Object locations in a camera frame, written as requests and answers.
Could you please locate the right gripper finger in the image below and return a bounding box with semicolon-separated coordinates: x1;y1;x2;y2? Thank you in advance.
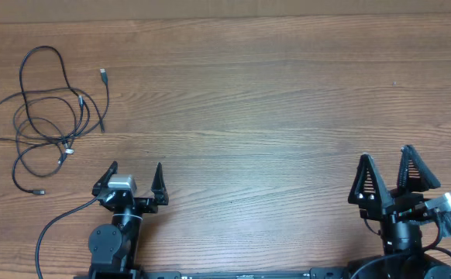
348;153;394;212
397;145;441;192

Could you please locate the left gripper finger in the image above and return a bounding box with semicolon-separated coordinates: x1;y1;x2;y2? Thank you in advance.
151;163;169;205
91;160;118;196

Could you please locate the black usb cable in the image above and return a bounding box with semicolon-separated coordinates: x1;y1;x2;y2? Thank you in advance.
0;68;110;144
12;96;79;178
11;45;91;195

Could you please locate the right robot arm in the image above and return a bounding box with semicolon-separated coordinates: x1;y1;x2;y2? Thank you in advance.
346;145;451;278

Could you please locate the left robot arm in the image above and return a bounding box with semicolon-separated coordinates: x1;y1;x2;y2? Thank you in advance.
88;161;169;279

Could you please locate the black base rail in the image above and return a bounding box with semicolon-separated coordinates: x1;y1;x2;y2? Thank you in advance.
139;267;351;279

